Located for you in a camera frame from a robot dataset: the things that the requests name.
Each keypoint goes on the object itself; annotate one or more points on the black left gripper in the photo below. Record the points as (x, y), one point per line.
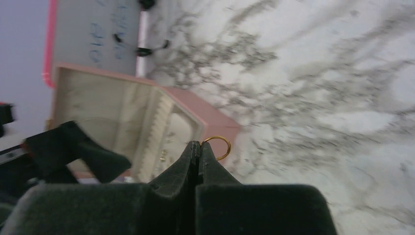
(43, 158)

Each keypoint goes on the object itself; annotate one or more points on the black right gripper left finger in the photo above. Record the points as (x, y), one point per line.
(164, 206)

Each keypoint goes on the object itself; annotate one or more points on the black wire whiteboard stand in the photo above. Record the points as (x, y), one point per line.
(143, 23)

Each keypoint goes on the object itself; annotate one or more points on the pink framed whiteboard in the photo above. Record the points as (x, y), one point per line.
(101, 34)

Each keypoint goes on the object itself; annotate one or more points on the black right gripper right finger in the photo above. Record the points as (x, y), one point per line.
(224, 206)

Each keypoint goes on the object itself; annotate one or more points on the pink jewelry box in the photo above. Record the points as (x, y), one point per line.
(148, 123)

